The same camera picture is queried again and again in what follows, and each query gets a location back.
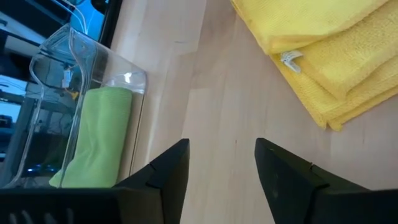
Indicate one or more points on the black clamp bar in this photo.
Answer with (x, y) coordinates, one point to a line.
(25, 12)

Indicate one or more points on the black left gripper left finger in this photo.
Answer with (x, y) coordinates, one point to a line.
(168, 174)

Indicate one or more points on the bright green microfiber towel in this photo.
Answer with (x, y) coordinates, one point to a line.
(102, 130)

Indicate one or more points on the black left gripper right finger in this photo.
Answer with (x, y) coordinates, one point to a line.
(286, 180)

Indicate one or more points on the yellow microfiber towel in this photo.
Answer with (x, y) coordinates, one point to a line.
(342, 31)

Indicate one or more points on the clear plastic bin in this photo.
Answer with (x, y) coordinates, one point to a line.
(90, 56)

